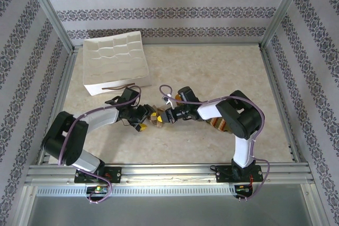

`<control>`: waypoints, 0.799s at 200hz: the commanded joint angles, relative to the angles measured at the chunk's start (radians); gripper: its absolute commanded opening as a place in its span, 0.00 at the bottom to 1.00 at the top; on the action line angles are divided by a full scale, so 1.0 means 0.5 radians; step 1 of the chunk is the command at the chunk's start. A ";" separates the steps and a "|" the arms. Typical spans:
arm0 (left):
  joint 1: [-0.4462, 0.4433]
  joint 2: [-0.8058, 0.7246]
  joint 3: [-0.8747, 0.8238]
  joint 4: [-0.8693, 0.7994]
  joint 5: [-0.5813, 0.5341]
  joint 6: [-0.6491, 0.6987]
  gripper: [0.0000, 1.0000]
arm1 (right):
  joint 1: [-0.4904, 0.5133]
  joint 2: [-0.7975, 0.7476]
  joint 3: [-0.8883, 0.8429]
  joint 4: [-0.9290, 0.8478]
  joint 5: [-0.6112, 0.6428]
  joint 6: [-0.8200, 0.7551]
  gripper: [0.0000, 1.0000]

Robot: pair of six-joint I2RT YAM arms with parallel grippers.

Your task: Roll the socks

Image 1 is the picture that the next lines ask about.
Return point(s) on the brown argyle sock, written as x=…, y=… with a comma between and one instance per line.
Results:
x=159, y=125

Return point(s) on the olive green striped sock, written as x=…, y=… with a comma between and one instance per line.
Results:
x=217, y=125

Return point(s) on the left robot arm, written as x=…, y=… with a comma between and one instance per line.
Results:
x=103, y=116

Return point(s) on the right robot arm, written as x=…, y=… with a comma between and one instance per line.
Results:
x=209, y=109

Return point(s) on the white divided organizer box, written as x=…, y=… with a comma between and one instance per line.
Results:
x=114, y=59

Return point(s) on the grey metal shelf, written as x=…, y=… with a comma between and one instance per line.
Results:
x=172, y=212

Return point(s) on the aluminium mounting rail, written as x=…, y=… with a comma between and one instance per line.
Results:
x=172, y=170

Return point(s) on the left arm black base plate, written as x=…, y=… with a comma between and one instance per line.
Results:
x=115, y=174

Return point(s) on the aluminium frame side rail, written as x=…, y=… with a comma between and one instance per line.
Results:
x=280, y=104
x=59, y=104

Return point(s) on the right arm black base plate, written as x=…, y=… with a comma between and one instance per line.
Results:
x=225, y=174

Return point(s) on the aluminium frame post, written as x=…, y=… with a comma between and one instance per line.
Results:
x=50, y=11
x=283, y=11

